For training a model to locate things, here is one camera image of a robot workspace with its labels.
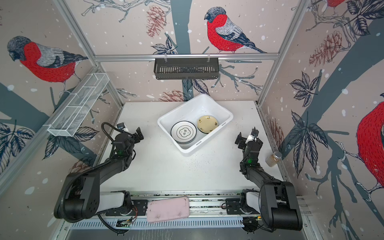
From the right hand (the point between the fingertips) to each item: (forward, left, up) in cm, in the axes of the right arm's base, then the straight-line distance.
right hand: (248, 136), depth 86 cm
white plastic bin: (+25, +37, -6) cm, 45 cm away
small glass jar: (-11, -13, -6) cm, 19 cm away
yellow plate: (+17, +25, -10) cm, 32 cm away
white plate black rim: (+8, +41, -9) cm, 42 cm away
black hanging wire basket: (+46, +40, +17) cm, 63 cm away
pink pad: (-37, +43, -10) cm, 58 cm away
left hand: (0, +70, +5) cm, 70 cm away
